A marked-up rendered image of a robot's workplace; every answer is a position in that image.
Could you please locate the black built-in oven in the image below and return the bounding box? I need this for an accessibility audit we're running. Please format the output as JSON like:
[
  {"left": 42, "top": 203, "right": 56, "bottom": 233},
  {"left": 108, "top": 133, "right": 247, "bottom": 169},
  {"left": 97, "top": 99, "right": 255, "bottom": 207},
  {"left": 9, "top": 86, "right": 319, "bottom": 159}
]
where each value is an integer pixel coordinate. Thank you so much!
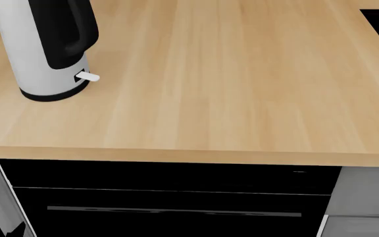
[{"left": 0, "top": 158, "right": 343, "bottom": 237}]

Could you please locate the plain grey cabinet front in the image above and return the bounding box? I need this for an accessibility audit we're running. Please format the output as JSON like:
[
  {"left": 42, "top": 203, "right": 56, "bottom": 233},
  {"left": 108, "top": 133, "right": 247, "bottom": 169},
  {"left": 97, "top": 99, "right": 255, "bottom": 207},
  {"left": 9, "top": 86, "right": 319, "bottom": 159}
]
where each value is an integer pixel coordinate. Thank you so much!
[{"left": 320, "top": 166, "right": 379, "bottom": 237}]

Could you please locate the grey oven door handle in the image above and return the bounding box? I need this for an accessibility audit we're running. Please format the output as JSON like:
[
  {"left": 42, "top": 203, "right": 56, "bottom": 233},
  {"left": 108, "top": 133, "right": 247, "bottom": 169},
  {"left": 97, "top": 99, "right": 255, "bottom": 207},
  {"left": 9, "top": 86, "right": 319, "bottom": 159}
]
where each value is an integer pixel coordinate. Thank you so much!
[{"left": 46, "top": 205, "right": 303, "bottom": 218}]

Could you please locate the white kettle switch lever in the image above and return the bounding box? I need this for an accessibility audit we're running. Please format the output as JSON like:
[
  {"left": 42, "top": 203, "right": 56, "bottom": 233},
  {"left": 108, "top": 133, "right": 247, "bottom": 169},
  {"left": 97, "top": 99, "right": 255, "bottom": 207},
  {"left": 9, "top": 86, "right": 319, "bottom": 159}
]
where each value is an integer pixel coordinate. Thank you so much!
[{"left": 76, "top": 71, "right": 101, "bottom": 83}]

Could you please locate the white electric kettle black handle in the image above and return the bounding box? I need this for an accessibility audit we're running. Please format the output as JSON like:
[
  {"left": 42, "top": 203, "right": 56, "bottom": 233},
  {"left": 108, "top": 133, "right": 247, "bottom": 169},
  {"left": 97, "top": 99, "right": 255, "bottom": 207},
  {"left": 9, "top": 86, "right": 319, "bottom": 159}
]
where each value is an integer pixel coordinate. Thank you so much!
[{"left": 0, "top": 0, "right": 100, "bottom": 103}]

